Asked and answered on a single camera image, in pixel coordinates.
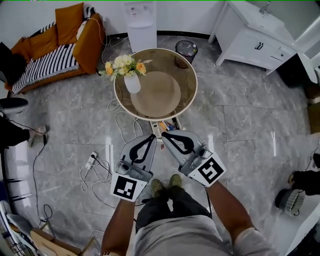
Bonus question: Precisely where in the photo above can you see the round glass side table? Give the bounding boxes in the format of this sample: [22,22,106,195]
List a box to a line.
[113,47,199,120]

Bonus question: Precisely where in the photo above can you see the person's shoe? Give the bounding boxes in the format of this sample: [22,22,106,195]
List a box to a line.
[169,174,183,188]
[150,178,165,200]

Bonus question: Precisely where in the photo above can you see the orange cushion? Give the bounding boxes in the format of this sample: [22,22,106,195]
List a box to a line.
[11,36,33,57]
[28,24,60,61]
[54,2,85,46]

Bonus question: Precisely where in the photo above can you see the chrome faucet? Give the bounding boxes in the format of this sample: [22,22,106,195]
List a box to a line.
[259,1,271,15]

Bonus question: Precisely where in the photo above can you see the yellow flower bouquet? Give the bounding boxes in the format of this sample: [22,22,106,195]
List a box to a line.
[98,54,154,82]

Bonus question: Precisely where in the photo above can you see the grey ribbed floor device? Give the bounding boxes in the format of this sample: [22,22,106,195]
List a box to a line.
[274,188,306,217]

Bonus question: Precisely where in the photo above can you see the beige wooden drawer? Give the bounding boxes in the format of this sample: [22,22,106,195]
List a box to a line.
[149,117,185,141]

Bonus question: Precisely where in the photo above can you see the white power strip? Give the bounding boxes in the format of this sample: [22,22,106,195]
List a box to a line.
[84,151,98,170]

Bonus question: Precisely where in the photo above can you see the black power cable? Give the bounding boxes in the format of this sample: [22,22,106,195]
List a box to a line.
[91,153,113,176]

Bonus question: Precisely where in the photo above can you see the white sink cabinet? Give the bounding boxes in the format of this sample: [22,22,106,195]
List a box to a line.
[208,0,298,76]

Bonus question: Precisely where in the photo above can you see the white ceramic vase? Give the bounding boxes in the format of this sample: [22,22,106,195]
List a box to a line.
[123,74,142,95]

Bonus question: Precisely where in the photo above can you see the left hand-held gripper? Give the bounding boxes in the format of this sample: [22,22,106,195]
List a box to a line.
[110,133,158,202]

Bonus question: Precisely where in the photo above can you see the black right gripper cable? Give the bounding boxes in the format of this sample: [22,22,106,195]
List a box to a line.
[204,187,213,218]

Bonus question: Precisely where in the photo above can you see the long white floor cable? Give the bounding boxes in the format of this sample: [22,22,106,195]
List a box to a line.
[107,98,145,146]

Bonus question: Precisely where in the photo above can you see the person's right shoe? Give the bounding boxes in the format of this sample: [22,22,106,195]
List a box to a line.
[169,174,183,188]

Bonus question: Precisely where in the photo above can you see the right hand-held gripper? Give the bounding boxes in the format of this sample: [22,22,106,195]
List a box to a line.
[161,129,228,188]

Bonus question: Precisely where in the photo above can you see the person's light grey shirt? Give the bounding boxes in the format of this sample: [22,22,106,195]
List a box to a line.
[99,214,281,256]

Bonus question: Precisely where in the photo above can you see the thin white charging cable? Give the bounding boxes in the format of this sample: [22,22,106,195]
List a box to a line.
[76,17,112,66]

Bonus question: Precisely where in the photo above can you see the black bag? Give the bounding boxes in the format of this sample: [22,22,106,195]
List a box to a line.
[0,41,28,85]

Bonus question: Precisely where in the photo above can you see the white remote control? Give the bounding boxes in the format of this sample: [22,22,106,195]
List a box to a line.
[151,121,162,138]

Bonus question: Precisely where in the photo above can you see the person's right forearm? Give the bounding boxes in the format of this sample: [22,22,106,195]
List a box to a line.
[205,179,256,247]

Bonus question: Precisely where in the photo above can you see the person's left forearm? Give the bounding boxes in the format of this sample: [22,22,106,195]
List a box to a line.
[101,198,137,256]

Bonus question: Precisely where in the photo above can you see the black mesh wastebasket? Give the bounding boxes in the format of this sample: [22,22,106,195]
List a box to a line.
[174,40,199,65]

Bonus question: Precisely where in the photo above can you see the person's dark grey shorts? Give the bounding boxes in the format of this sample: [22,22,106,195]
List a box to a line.
[134,186,212,232]

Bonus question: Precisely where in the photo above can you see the white furniture panel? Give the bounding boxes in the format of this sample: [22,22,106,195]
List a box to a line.
[271,204,320,256]

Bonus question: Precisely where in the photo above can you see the white power strip cord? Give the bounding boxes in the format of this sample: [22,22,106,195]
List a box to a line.
[79,164,113,193]

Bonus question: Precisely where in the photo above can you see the person's left shoe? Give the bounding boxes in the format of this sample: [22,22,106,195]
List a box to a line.
[150,178,165,200]

